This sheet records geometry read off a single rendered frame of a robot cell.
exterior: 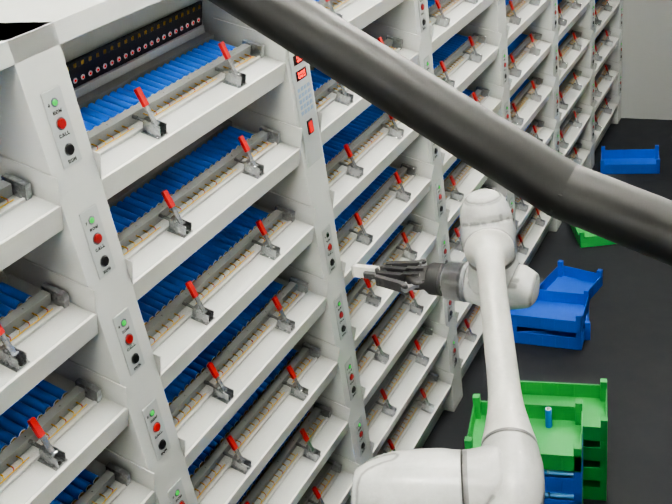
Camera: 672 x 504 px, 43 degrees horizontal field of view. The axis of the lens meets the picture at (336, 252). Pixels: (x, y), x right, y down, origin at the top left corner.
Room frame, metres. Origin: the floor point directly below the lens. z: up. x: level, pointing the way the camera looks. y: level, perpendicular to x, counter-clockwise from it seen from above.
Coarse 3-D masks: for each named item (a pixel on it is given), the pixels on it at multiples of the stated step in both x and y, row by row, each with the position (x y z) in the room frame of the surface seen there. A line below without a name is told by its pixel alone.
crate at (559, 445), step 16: (480, 400) 1.92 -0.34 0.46; (576, 400) 1.83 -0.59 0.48; (480, 416) 1.90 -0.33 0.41; (528, 416) 1.88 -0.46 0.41; (544, 416) 1.86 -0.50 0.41; (560, 416) 1.85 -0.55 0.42; (576, 416) 1.82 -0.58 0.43; (480, 432) 1.85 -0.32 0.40; (544, 432) 1.81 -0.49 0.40; (560, 432) 1.80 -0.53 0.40; (576, 432) 1.79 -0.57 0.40; (544, 448) 1.75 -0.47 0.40; (560, 448) 1.74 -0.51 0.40; (576, 448) 1.65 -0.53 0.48; (544, 464) 1.67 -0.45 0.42; (560, 464) 1.66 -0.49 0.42; (576, 464) 1.65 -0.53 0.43
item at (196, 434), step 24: (312, 288) 1.85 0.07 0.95; (288, 312) 1.77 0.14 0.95; (312, 312) 1.78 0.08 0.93; (288, 336) 1.69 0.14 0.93; (264, 360) 1.60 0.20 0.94; (240, 384) 1.53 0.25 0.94; (216, 408) 1.45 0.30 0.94; (192, 432) 1.39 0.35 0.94; (216, 432) 1.43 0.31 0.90; (192, 456) 1.35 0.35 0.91
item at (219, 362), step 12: (288, 288) 1.83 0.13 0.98; (264, 312) 1.74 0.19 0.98; (252, 324) 1.69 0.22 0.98; (240, 336) 1.65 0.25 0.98; (228, 348) 1.61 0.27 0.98; (240, 348) 1.64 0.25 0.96; (216, 360) 1.57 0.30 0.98; (228, 360) 1.59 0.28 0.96; (204, 372) 1.53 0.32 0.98; (192, 384) 1.50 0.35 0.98; (204, 384) 1.51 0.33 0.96; (180, 396) 1.46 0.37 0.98; (192, 396) 1.47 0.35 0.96; (180, 408) 1.44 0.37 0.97; (192, 408) 1.44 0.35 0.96; (180, 420) 1.41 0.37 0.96
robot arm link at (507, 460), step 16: (496, 432) 1.14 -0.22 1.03; (512, 432) 1.13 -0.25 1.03; (480, 448) 1.10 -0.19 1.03; (496, 448) 1.10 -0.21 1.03; (512, 448) 1.09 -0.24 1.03; (528, 448) 1.09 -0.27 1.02; (464, 464) 1.07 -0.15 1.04; (480, 464) 1.06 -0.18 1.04; (496, 464) 1.06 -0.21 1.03; (512, 464) 1.06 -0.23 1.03; (528, 464) 1.06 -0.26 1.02; (464, 480) 1.04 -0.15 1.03; (480, 480) 1.03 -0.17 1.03; (496, 480) 1.03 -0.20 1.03; (512, 480) 1.03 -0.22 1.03; (528, 480) 1.03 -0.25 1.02; (544, 480) 1.06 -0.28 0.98; (464, 496) 1.02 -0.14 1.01; (480, 496) 1.02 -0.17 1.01; (496, 496) 1.01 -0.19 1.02; (512, 496) 1.00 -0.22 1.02; (528, 496) 1.00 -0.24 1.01; (544, 496) 1.03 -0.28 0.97
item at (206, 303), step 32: (256, 224) 1.72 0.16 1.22; (288, 224) 1.83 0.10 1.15; (192, 256) 1.68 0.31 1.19; (224, 256) 1.67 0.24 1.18; (256, 256) 1.71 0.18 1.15; (288, 256) 1.74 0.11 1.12; (160, 288) 1.55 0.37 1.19; (192, 288) 1.49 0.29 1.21; (224, 288) 1.59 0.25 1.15; (256, 288) 1.62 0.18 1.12; (160, 320) 1.45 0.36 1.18; (192, 320) 1.48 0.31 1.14; (224, 320) 1.51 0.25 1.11; (160, 352) 1.39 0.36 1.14; (192, 352) 1.41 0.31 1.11
